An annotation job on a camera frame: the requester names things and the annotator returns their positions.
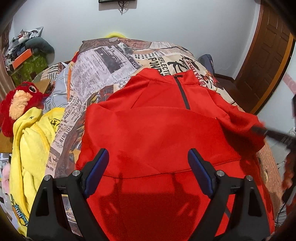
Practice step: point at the newspaper print bed blanket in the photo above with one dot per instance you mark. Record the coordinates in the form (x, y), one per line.
(101, 67)

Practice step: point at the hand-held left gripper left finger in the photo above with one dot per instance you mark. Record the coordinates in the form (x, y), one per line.
(99, 170)

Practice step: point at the orange flat box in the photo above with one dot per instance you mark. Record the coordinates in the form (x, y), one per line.
(22, 59)

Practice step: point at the grey checked sheet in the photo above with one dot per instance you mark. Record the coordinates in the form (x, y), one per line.
(57, 92)

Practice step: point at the grey neck pillow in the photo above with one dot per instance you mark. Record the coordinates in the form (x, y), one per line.
(40, 44)

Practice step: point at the dark blue bag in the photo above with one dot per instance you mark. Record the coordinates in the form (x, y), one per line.
(208, 61)

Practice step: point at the red plush toy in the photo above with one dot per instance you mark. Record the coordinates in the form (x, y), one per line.
(16, 102)

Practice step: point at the brown curtain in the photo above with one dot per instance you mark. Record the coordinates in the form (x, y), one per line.
(4, 69)

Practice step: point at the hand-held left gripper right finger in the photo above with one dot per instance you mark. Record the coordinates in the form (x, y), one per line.
(200, 172)

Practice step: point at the brown wooden door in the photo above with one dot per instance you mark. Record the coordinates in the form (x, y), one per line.
(266, 53)

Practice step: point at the yellow fleece blanket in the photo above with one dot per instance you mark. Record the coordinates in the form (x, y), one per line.
(30, 143)

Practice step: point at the yellow pillow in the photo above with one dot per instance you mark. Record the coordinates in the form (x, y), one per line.
(114, 35)

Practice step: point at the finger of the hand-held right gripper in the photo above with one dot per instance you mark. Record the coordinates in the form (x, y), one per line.
(268, 132)

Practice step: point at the green patterned box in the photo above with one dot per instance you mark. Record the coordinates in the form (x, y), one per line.
(30, 64)

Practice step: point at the red zip-neck sweater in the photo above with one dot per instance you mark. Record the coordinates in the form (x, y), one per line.
(150, 129)

